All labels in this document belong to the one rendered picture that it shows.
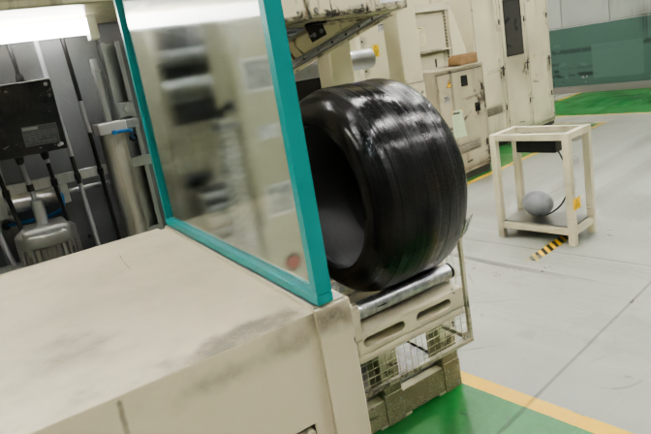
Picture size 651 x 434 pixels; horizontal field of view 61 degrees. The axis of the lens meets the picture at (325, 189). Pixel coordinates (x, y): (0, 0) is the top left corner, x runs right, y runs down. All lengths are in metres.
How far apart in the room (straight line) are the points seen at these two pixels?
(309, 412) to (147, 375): 0.17
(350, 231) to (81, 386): 1.29
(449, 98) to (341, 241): 4.53
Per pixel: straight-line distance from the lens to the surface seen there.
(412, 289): 1.49
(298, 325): 0.57
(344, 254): 1.69
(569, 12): 13.55
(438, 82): 5.99
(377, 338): 1.46
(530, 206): 4.40
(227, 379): 0.56
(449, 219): 1.38
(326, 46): 1.84
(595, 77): 13.33
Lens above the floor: 1.51
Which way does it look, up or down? 13 degrees down
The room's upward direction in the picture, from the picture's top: 10 degrees counter-clockwise
